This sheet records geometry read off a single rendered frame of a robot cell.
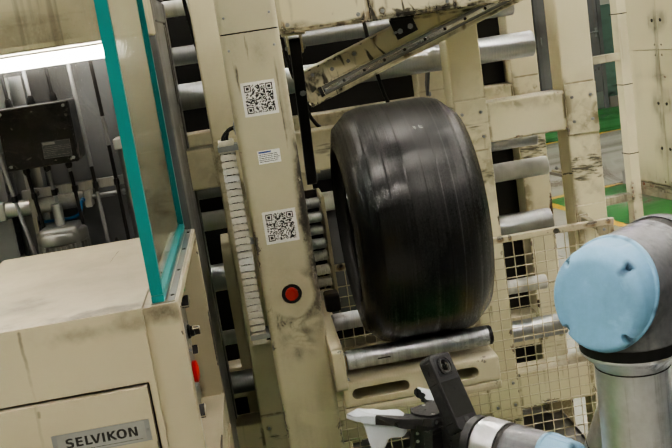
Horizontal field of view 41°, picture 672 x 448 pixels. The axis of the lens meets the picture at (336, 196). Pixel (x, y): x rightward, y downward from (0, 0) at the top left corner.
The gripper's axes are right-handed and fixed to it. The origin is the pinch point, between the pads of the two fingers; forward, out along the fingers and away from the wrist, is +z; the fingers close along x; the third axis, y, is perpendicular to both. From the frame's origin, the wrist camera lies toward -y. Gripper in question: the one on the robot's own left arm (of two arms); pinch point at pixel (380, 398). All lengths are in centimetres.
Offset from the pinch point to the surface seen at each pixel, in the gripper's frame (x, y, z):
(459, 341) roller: 57, 8, 33
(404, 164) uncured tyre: 41, -33, 32
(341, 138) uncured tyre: 39, -39, 49
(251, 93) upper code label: 24, -50, 61
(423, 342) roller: 51, 8, 38
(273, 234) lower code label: 28, -18, 61
